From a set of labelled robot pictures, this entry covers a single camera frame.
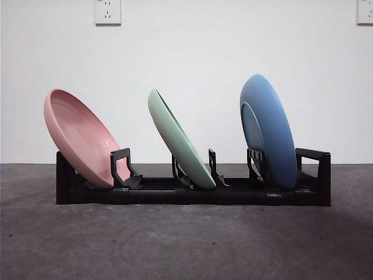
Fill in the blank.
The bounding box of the green round plate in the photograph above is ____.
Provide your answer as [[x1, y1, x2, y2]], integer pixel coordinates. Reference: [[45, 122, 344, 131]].
[[147, 88, 217, 188]]

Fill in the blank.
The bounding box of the blue round plate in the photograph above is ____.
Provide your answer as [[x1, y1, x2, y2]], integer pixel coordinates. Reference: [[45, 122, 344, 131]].
[[240, 73, 297, 192]]

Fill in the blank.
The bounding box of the pink round plate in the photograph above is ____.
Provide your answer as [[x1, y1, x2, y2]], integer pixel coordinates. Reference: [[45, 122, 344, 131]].
[[43, 88, 131, 189]]

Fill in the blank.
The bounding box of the black plastic dish rack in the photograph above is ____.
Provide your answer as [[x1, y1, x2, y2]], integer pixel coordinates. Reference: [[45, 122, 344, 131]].
[[55, 148, 332, 208]]

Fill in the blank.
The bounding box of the white wall socket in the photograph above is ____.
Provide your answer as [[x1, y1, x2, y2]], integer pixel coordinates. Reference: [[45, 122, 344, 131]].
[[357, 0, 373, 26], [94, 0, 122, 26]]

